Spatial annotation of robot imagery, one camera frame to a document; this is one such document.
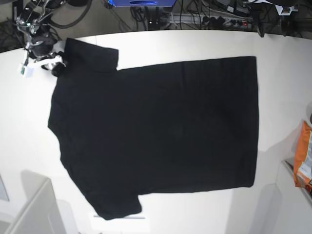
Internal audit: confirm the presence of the white table slot plate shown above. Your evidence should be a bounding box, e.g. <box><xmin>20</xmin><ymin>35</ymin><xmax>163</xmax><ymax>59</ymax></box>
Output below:
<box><xmin>89</xmin><ymin>213</ymin><xmax>150</xmax><ymax>233</ymax></box>

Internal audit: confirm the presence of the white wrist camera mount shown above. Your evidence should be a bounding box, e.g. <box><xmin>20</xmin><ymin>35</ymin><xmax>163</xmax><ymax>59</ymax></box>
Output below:
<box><xmin>18</xmin><ymin>51</ymin><xmax>68</xmax><ymax>78</ymax></box>
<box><xmin>275</xmin><ymin>5</ymin><xmax>298</xmax><ymax>16</ymax></box>

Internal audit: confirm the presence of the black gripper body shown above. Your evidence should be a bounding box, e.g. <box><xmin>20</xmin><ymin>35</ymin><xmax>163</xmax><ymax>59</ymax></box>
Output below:
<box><xmin>27</xmin><ymin>36</ymin><xmax>58</xmax><ymax>61</ymax></box>

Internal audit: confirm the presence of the blue box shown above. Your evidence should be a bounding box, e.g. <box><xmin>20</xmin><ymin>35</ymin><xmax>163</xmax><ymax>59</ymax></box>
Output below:
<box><xmin>108</xmin><ymin>0</ymin><xmax>176</xmax><ymax>7</ymax></box>

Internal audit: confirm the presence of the white power strip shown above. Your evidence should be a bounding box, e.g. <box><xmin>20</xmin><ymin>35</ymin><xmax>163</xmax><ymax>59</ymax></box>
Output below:
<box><xmin>162</xmin><ymin>13</ymin><xmax>253</xmax><ymax>29</ymax></box>

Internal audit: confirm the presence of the white cabinet left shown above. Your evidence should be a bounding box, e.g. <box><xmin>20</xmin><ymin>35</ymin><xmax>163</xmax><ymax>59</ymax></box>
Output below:
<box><xmin>0</xmin><ymin>171</ymin><xmax>79</xmax><ymax>234</ymax></box>

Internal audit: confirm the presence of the orange snack bag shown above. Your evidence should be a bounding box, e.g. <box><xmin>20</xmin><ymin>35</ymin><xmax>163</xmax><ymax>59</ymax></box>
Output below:
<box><xmin>293</xmin><ymin>121</ymin><xmax>312</xmax><ymax>190</ymax></box>

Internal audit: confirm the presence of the black T-shirt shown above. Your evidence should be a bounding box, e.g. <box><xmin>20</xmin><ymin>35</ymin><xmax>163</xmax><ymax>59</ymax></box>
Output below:
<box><xmin>48</xmin><ymin>39</ymin><xmax>259</xmax><ymax>220</ymax></box>

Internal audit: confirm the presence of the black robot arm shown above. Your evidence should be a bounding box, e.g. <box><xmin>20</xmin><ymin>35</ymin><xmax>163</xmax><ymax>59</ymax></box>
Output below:
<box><xmin>243</xmin><ymin>0</ymin><xmax>312</xmax><ymax>38</ymax></box>
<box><xmin>15</xmin><ymin>0</ymin><xmax>66</xmax><ymax>61</ymax></box>

